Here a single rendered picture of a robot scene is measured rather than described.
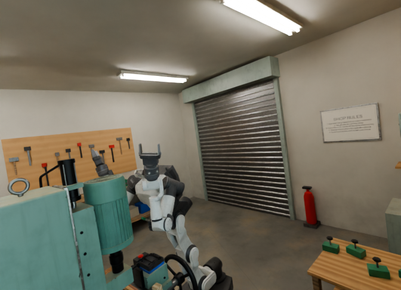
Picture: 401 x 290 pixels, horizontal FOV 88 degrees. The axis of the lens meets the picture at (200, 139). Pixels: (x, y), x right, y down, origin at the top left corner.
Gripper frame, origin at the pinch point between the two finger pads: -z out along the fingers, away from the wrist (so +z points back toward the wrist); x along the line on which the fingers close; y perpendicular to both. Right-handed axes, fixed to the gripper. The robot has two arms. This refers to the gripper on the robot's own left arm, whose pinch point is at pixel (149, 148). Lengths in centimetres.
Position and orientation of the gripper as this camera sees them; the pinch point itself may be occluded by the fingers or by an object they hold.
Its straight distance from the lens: 124.0
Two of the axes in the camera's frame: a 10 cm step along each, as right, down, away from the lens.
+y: 0.8, -3.1, 9.5
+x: -10.0, -0.1, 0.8
